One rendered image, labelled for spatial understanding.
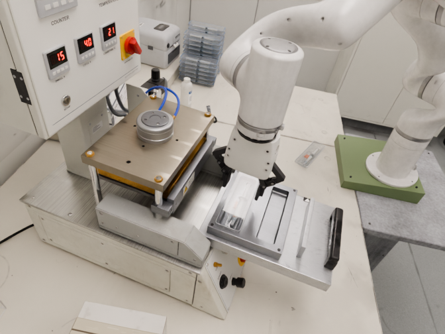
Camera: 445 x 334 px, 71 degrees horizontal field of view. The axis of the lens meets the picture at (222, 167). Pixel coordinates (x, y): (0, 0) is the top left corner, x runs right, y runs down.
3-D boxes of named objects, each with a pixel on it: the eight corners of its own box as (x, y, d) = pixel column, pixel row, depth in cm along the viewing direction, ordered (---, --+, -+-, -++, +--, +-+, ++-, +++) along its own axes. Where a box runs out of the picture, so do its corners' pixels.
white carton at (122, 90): (79, 124, 118) (76, 107, 113) (98, 93, 135) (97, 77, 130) (112, 128, 118) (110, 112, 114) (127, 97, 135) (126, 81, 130)
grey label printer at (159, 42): (122, 59, 160) (119, 25, 149) (140, 46, 175) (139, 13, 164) (167, 71, 157) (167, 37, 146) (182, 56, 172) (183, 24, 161)
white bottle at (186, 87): (180, 110, 141) (181, 81, 132) (179, 104, 145) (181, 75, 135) (191, 111, 142) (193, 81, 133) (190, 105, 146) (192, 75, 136)
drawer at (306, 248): (195, 242, 71) (198, 222, 66) (227, 181, 87) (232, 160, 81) (324, 293, 66) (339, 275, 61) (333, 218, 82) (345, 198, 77)
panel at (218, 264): (227, 313, 78) (204, 266, 68) (257, 224, 100) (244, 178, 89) (234, 314, 77) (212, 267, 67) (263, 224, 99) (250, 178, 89)
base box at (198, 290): (41, 242, 86) (22, 201, 74) (120, 161, 113) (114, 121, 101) (224, 321, 77) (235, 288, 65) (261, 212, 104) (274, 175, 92)
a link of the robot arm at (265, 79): (226, 106, 58) (257, 134, 53) (238, 34, 49) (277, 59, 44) (261, 97, 62) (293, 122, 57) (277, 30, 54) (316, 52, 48)
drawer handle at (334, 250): (323, 267, 66) (330, 256, 63) (330, 216, 77) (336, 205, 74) (332, 270, 66) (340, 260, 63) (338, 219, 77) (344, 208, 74)
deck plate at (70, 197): (19, 201, 74) (18, 199, 73) (108, 126, 99) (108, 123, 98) (199, 276, 66) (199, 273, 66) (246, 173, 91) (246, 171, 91)
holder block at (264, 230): (206, 232, 69) (207, 225, 67) (234, 175, 83) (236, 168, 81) (279, 260, 66) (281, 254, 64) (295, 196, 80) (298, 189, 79)
